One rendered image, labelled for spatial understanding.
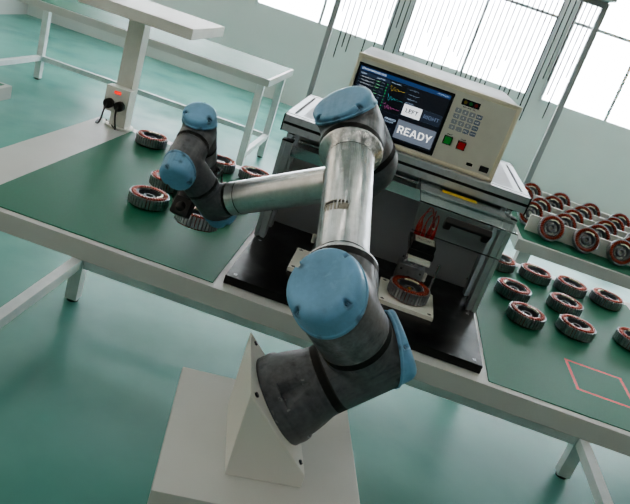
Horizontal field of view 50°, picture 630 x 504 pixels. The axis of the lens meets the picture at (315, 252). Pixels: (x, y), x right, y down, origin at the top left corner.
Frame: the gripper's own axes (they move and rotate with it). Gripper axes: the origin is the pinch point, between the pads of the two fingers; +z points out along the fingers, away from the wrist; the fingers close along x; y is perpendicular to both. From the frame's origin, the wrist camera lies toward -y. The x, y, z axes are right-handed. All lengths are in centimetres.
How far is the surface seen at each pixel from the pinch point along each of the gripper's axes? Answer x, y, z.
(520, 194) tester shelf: -75, 35, -12
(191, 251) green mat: -2.0, -7.7, 3.1
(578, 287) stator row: -113, 61, 44
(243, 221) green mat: -4.9, 19.8, 20.9
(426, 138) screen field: -47, 38, -17
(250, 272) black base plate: -18.7, -9.3, -0.1
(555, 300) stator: -102, 42, 32
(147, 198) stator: 18.2, 6.3, 8.1
